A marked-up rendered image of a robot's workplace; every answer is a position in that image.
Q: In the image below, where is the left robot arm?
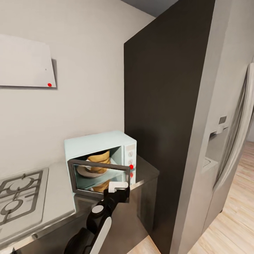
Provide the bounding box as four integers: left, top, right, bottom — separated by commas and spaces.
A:
64, 182, 130, 254

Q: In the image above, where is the popcorn bag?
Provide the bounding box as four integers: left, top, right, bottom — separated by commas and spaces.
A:
84, 149, 110, 164

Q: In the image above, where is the microwave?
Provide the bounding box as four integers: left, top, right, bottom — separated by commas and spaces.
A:
64, 130, 137, 203

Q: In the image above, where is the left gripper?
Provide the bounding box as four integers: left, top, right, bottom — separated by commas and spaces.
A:
103, 186, 130, 206

